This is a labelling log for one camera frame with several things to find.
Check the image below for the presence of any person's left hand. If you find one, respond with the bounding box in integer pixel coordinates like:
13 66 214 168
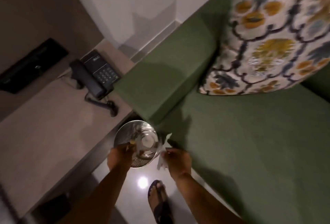
107 143 135 173

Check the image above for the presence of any person's right hand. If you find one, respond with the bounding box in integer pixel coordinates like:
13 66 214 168
163 148 192 179

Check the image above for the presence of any silver metal waste bin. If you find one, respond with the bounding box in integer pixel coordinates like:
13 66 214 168
113 120 162 168

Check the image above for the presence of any person's left forearm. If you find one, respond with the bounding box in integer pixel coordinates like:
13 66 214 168
57 166 129 224

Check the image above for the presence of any person's right forearm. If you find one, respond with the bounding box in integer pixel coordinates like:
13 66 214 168
171 173 246 224

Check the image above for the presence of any person's foot in dark sandal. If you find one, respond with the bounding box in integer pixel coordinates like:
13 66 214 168
147 179 174 224

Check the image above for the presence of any green fabric sofa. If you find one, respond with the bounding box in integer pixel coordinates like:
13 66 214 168
113 0 330 224

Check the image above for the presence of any black desk telephone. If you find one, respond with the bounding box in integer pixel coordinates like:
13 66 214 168
69 49 122 100

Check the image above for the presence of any floral patterned cushion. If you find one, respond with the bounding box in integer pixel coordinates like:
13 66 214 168
198 0 330 96

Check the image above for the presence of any black telephone cord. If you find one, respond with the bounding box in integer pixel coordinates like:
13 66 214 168
85 93 118 117

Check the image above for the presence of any black wall socket panel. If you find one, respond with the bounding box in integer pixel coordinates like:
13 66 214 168
0 38 69 95

